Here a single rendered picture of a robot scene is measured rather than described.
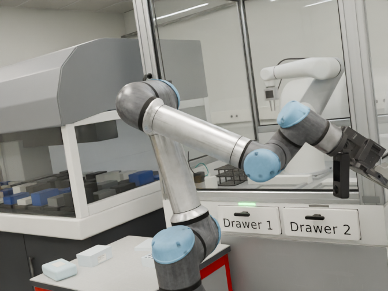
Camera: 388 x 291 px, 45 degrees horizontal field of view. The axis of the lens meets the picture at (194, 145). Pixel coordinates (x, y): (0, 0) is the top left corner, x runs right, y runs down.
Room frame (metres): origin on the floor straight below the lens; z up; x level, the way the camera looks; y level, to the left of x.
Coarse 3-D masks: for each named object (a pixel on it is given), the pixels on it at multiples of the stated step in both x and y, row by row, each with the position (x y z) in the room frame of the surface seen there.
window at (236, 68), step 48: (192, 0) 2.02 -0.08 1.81; (240, 0) 1.88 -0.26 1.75; (288, 0) 1.75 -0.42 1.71; (336, 0) 1.64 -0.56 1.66; (192, 48) 2.04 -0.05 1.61; (240, 48) 1.89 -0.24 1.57; (288, 48) 1.77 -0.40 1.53; (336, 48) 1.66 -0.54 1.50; (192, 96) 2.06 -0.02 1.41; (240, 96) 1.91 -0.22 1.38; (288, 96) 1.78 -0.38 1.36; (336, 96) 1.67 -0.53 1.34
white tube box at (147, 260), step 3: (147, 255) 1.87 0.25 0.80; (150, 255) 1.87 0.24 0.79; (141, 258) 1.84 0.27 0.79; (144, 258) 1.83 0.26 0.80; (147, 258) 1.82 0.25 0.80; (150, 258) 1.82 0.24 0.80; (141, 261) 1.84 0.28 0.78; (144, 261) 1.83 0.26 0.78; (147, 261) 1.82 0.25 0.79; (150, 261) 1.81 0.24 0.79; (153, 261) 1.80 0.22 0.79; (144, 264) 1.83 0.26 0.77; (147, 264) 1.82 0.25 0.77; (150, 264) 1.81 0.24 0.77; (153, 264) 1.80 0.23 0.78; (150, 267) 1.81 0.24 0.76; (153, 267) 1.80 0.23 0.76
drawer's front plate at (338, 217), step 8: (288, 208) 1.78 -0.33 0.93; (296, 208) 1.76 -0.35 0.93; (304, 208) 1.74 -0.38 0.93; (312, 208) 1.73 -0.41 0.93; (320, 208) 1.71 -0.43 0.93; (328, 208) 1.70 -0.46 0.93; (288, 216) 1.78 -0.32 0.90; (296, 216) 1.76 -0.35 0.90; (304, 216) 1.74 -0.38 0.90; (328, 216) 1.68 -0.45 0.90; (336, 216) 1.66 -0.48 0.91; (344, 216) 1.64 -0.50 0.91; (352, 216) 1.63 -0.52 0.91; (288, 224) 1.78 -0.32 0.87; (304, 224) 1.74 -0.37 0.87; (312, 224) 1.72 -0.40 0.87; (320, 224) 1.70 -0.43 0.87; (328, 224) 1.68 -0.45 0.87; (336, 224) 1.67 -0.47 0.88; (344, 224) 1.65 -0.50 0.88; (352, 224) 1.63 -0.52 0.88; (288, 232) 1.79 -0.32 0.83; (296, 232) 1.77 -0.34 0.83; (304, 232) 1.74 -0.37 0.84; (312, 232) 1.72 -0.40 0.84; (328, 232) 1.69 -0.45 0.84; (336, 232) 1.67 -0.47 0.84; (344, 232) 1.65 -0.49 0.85; (352, 232) 1.63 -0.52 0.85
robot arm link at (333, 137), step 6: (330, 126) 1.15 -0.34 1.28; (336, 126) 1.16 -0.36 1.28; (330, 132) 1.14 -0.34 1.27; (336, 132) 1.15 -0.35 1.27; (324, 138) 1.14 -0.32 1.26; (330, 138) 1.14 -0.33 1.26; (336, 138) 1.14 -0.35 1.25; (318, 144) 1.15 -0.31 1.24; (324, 144) 1.15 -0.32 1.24; (330, 144) 1.14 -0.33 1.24; (336, 144) 1.14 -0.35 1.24; (324, 150) 1.16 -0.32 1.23; (330, 150) 1.15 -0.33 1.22
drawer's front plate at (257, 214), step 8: (224, 208) 1.97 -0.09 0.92; (232, 208) 1.94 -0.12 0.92; (240, 208) 1.92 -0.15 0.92; (248, 208) 1.89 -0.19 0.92; (256, 208) 1.87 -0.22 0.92; (264, 208) 1.84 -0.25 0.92; (272, 208) 1.82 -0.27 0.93; (224, 216) 1.97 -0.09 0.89; (232, 216) 1.94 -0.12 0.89; (256, 216) 1.87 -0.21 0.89; (264, 216) 1.85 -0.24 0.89; (272, 216) 1.83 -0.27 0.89; (256, 224) 1.87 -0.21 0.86; (264, 224) 1.85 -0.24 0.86; (272, 224) 1.83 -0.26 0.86; (280, 224) 1.82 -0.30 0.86; (248, 232) 1.90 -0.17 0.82; (256, 232) 1.88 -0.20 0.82; (264, 232) 1.85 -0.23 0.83; (272, 232) 1.83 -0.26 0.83; (280, 232) 1.82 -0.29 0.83
